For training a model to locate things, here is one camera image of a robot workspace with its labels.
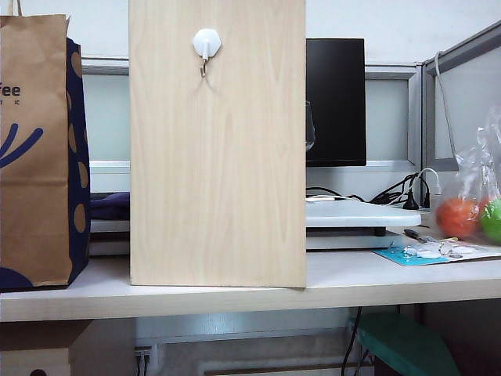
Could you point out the brown luckin coffee paper bag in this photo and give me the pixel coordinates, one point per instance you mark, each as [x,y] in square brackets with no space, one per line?
[35,164]

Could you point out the blue hook packaging card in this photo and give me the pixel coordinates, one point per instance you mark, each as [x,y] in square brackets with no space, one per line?
[395,256]

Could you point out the small white adhesive hook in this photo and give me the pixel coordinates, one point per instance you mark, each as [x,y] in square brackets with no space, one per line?
[427,255]

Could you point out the clear plastic bag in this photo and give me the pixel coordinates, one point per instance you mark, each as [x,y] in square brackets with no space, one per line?
[475,168]

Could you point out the light wooden board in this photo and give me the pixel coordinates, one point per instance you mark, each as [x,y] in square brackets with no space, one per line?
[219,176]

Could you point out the flat white device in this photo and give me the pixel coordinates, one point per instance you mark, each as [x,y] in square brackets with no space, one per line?
[321,199]

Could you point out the clear wine glass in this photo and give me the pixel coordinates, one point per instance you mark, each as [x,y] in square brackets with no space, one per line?
[309,129]

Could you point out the white flat tray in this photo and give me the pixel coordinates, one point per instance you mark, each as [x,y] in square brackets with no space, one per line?
[360,213]

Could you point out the black computer monitor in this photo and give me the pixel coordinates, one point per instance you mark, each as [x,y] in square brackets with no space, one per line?
[336,102]

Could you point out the dark blue cloth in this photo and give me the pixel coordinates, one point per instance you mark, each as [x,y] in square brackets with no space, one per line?
[111,205]

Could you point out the white desktop riser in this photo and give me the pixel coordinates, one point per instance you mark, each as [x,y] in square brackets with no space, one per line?
[109,239]

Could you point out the grey framed office partition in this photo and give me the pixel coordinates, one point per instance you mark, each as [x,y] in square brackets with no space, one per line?
[385,117]
[469,86]

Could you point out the black pen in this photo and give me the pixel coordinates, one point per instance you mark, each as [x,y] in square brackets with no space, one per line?
[415,234]

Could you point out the orange ball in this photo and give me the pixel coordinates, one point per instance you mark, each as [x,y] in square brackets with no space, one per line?
[456,217]

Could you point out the green ball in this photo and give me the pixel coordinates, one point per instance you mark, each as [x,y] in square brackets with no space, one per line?
[492,223]

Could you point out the white box under desk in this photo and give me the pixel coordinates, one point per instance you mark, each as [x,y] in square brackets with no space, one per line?
[31,362]

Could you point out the white adhesive wall hook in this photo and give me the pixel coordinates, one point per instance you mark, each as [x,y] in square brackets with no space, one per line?
[206,42]

